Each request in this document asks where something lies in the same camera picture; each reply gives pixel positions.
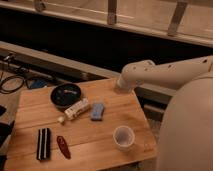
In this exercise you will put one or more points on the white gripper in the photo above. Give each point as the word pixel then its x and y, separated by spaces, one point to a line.
pixel 125 84

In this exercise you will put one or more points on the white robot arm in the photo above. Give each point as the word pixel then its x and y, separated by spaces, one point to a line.
pixel 186 133

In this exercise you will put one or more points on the blue sponge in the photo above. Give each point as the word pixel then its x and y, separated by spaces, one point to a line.
pixel 97 111

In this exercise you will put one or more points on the white tube bottle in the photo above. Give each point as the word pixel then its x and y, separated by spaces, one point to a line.
pixel 76 109

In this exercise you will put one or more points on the black round bowl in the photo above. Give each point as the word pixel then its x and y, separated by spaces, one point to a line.
pixel 65 95

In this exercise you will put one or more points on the small white cap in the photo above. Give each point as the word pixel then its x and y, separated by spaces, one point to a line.
pixel 61 119

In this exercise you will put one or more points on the blue box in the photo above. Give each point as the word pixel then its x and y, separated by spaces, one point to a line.
pixel 36 83

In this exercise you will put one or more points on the black white striped case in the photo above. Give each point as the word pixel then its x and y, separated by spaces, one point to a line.
pixel 43 144

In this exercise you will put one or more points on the wooden shelf rail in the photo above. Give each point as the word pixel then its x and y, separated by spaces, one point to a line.
pixel 79 70

